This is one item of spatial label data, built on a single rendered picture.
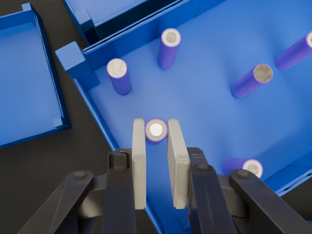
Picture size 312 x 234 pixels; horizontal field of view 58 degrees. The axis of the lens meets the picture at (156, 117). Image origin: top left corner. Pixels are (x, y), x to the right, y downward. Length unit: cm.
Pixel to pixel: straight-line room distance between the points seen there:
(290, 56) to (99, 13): 33
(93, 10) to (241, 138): 34
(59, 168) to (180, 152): 60
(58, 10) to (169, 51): 59
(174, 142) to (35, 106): 62
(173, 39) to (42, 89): 55
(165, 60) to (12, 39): 59
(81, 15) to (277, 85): 28
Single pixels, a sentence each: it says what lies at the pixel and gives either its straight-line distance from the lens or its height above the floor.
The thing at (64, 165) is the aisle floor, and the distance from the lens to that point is 73.
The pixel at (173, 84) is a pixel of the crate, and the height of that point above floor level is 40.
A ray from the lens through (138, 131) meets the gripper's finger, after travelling 18.
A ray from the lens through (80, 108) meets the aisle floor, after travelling 73.
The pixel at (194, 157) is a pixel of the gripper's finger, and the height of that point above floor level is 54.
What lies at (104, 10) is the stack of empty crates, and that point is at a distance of 53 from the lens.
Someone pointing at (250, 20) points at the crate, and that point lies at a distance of 36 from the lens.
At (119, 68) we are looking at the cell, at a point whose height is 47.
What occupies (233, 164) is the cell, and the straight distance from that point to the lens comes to 27.
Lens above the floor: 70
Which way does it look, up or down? 82 degrees down
